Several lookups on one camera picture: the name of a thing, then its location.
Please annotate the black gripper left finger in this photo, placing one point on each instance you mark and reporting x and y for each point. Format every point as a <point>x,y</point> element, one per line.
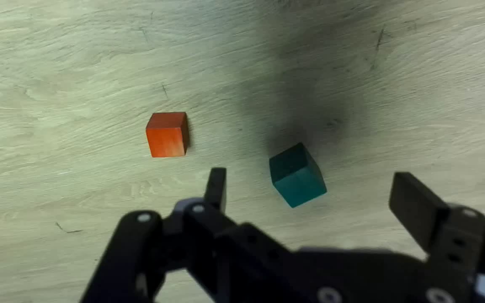
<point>215,186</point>

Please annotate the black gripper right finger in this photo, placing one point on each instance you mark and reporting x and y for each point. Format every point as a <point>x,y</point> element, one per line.
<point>416,207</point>

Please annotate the orange wooden block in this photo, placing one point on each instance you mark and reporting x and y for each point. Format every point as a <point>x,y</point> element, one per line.
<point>166,132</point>

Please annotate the green wooden block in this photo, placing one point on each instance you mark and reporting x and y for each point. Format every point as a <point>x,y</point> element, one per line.
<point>294,175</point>

